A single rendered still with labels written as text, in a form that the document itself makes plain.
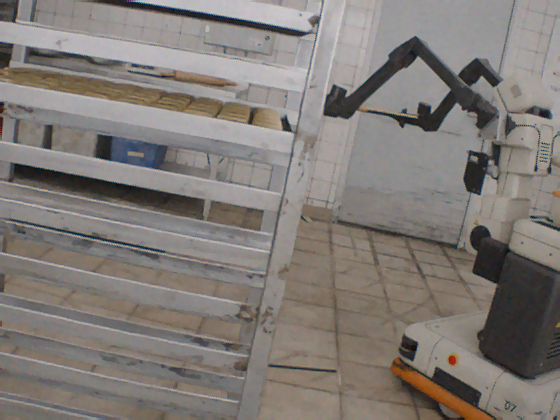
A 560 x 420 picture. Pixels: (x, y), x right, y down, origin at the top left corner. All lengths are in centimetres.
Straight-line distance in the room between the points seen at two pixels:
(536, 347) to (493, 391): 22
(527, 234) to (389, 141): 285
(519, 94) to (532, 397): 111
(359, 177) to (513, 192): 261
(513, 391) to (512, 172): 83
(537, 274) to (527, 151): 50
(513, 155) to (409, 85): 254
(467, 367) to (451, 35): 315
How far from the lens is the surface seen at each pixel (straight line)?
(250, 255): 99
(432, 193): 510
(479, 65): 301
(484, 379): 238
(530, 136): 245
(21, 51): 146
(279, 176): 139
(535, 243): 226
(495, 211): 253
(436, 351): 249
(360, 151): 498
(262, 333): 100
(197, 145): 138
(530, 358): 231
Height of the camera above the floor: 118
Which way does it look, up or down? 13 degrees down
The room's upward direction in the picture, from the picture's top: 12 degrees clockwise
